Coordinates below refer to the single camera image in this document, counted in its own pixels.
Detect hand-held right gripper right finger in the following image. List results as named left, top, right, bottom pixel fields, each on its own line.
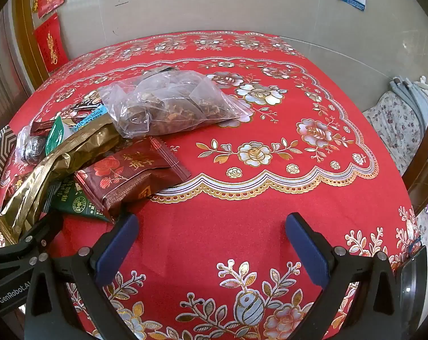
left=286, top=213, right=402, bottom=340

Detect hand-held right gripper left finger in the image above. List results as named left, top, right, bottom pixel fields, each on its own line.
left=24, top=213, right=140, bottom=340

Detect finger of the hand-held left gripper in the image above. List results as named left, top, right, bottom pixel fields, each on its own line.
left=0, top=210, right=65, bottom=268

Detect maroon rose snack packet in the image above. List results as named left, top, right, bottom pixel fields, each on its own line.
left=74, top=137, right=192, bottom=222

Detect gold foil bag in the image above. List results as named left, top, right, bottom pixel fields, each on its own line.
left=0, top=118, right=120, bottom=247

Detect clear-wrapped dark candy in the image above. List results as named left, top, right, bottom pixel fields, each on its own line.
left=15, top=126, right=46, bottom=163

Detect green jelly cup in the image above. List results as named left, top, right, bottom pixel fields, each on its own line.
left=45, top=116, right=74, bottom=156

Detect brown chocolate bar packet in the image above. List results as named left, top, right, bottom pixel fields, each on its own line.
left=30, top=113, right=80, bottom=136

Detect blue-white pastry packet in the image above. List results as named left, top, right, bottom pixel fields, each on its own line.
left=70, top=104, right=110, bottom=131

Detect clear plastic bag of tea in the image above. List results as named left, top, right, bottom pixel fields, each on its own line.
left=97, top=69, right=253, bottom=139

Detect brown wooden chair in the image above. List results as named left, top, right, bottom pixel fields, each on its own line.
left=401, top=88, right=428, bottom=216

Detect grey white cloth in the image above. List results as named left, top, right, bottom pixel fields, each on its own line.
left=363, top=90, right=428, bottom=176

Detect grey folded cloths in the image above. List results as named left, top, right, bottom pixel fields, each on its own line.
left=389, top=76, right=428, bottom=128

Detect flat red wall poster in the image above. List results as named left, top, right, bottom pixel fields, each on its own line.
left=33, top=16, right=69, bottom=73

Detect golden door frame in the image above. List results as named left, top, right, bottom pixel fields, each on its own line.
left=14, top=0, right=50, bottom=82

